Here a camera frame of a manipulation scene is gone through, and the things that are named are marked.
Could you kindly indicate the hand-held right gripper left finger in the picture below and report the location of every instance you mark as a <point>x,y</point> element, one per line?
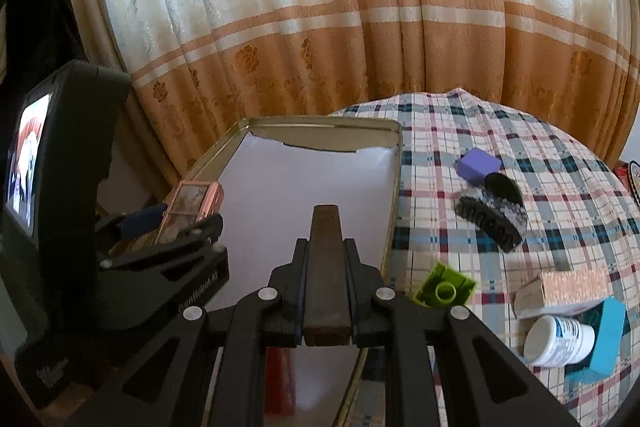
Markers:
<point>292,302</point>

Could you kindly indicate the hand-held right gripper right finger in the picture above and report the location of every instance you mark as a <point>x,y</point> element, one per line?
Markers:
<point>361,302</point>

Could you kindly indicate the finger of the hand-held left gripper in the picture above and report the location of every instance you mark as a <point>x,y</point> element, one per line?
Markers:
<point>195,237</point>
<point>142,219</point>

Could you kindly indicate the rose gold box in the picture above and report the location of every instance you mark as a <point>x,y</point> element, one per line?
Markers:
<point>187,202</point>

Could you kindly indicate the dark wooden block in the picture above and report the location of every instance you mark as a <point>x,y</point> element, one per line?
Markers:
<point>325,267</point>

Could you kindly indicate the green toy brick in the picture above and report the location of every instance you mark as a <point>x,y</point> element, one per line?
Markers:
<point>440,289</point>

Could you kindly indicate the black hair claw clip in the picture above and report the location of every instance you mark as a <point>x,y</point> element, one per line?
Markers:
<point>492,222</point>

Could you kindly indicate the gold metal tray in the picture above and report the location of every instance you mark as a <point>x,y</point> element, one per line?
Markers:
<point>320,123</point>

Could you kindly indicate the purple block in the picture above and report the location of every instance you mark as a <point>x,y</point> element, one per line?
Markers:
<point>477,167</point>

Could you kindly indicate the white pill bottle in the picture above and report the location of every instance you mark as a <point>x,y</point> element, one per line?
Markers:
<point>555,342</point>

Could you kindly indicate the white and pink carton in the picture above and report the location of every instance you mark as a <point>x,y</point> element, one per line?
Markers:
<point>570,287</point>

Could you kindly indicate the teal toy brick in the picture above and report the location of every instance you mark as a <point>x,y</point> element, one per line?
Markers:
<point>607,337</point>

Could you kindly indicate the red toy brick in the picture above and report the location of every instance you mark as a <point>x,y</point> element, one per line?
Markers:
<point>277,377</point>

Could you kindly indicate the white paper liner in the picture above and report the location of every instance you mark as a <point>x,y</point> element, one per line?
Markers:
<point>310,177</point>

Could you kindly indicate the cream and orange curtain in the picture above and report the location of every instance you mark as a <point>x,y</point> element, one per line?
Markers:
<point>300,32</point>

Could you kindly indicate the checked tablecloth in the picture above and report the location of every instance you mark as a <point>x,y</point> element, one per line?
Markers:
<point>550,157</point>

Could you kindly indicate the round decorated plate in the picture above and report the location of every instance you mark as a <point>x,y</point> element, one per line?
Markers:
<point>635,184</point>

